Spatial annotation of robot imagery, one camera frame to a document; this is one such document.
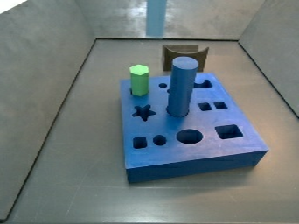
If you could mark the green hexagonal peg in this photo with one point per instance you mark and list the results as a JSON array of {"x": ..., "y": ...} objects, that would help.
[{"x": 139, "y": 79}]

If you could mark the dark brown arch block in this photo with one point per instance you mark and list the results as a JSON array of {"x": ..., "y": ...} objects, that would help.
[{"x": 173, "y": 51}]

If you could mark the light blue rectangular block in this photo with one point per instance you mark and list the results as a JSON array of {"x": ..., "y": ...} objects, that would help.
[{"x": 155, "y": 17}]

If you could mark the dark blue cylinder peg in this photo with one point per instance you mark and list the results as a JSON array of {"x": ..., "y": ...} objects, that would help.
[{"x": 184, "y": 68}]

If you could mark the blue foam shape board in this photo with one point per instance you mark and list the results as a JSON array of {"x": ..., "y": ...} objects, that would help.
[{"x": 212, "y": 139}]

